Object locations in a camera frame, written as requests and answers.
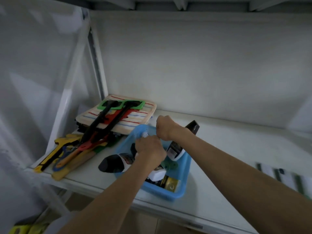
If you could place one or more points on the person's left hand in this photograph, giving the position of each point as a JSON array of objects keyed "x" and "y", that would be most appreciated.
[{"x": 151, "y": 151}]

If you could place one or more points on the person's right hand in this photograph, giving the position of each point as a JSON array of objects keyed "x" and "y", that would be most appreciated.
[{"x": 168, "y": 126}]

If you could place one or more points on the person's left fingers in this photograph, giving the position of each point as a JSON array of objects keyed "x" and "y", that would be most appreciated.
[{"x": 143, "y": 141}]

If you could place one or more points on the person's right fingers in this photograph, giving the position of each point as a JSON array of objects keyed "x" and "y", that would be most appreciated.
[{"x": 162, "y": 134}]

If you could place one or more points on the white toothbrush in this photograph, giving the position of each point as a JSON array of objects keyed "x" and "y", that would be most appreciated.
[{"x": 145, "y": 134}]

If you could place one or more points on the person's left forearm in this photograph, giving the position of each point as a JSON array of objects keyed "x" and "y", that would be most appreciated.
[{"x": 109, "y": 199}]

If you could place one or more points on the person's right forearm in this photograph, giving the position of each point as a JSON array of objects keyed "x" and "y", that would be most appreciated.
[{"x": 234, "y": 177}]

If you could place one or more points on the striped cream pot holder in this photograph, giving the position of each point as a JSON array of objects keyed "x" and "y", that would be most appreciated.
[{"x": 143, "y": 116}]

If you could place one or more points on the black and white bottle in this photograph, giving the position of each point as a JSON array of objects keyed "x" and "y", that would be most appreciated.
[{"x": 192, "y": 127}]

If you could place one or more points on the green round object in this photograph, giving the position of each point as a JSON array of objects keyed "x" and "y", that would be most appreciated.
[{"x": 170, "y": 165}]

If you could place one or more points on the small white container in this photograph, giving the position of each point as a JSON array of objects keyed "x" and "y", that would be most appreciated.
[{"x": 157, "y": 174}]

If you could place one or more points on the black brush with green head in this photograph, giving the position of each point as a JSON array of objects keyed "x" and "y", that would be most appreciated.
[
  {"x": 121, "y": 113},
  {"x": 103, "y": 116}
]

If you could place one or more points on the black and white tube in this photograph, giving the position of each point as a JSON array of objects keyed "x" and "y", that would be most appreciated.
[{"x": 114, "y": 163}]

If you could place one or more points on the blue plastic basket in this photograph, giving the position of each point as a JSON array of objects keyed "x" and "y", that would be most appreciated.
[{"x": 181, "y": 177}]

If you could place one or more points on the black and gold box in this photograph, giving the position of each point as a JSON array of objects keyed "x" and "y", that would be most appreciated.
[{"x": 170, "y": 183}]

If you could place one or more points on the red plastic tool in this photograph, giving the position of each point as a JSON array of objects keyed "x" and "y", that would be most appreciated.
[{"x": 87, "y": 144}]

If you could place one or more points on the yellow and black scraper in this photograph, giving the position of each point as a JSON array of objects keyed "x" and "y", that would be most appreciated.
[{"x": 51, "y": 157}]

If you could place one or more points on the green and white striped cloth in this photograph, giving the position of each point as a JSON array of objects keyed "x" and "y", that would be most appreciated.
[{"x": 287, "y": 179}]

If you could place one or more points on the yellow package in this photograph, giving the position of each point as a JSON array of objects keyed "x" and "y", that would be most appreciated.
[{"x": 22, "y": 229}]

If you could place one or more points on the white metal shelf frame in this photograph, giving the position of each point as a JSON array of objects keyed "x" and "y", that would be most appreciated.
[{"x": 70, "y": 77}]

